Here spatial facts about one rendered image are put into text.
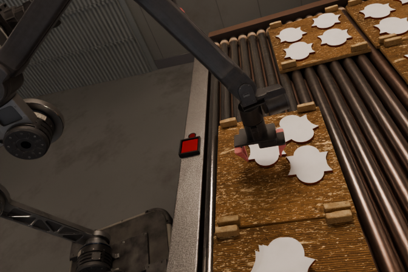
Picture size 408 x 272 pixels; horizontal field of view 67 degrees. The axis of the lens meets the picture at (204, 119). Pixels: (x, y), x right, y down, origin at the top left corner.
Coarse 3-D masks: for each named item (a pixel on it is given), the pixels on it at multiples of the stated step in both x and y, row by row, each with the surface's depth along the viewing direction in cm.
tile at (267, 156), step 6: (252, 144) 99; (258, 144) 98; (252, 150) 97; (258, 150) 96; (264, 150) 96; (270, 150) 95; (276, 150) 94; (252, 156) 95; (258, 156) 95; (264, 156) 94; (270, 156) 93; (276, 156) 92; (282, 156) 93; (258, 162) 93; (264, 162) 92; (270, 162) 91; (276, 162) 92
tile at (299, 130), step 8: (280, 120) 103; (288, 120) 102; (296, 120) 101; (304, 120) 100; (280, 128) 101; (288, 128) 99; (296, 128) 98; (304, 128) 97; (312, 128) 96; (288, 136) 97; (296, 136) 96; (304, 136) 95; (312, 136) 94
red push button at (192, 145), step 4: (188, 140) 113; (192, 140) 112; (196, 140) 112; (184, 144) 112; (188, 144) 111; (192, 144) 111; (196, 144) 110; (184, 148) 111; (188, 148) 110; (192, 148) 109; (196, 148) 109
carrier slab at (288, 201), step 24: (264, 120) 107; (312, 120) 100; (288, 144) 96; (312, 144) 93; (240, 168) 94; (264, 168) 92; (288, 168) 89; (336, 168) 84; (216, 192) 91; (240, 192) 88; (264, 192) 85; (288, 192) 83; (312, 192) 81; (336, 192) 79; (216, 216) 84; (240, 216) 82; (264, 216) 80; (288, 216) 78; (312, 216) 76
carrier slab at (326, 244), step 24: (216, 240) 79; (240, 240) 77; (264, 240) 75; (312, 240) 72; (336, 240) 70; (360, 240) 68; (216, 264) 74; (240, 264) 73; (336, 264) 66; (360, 264) 65
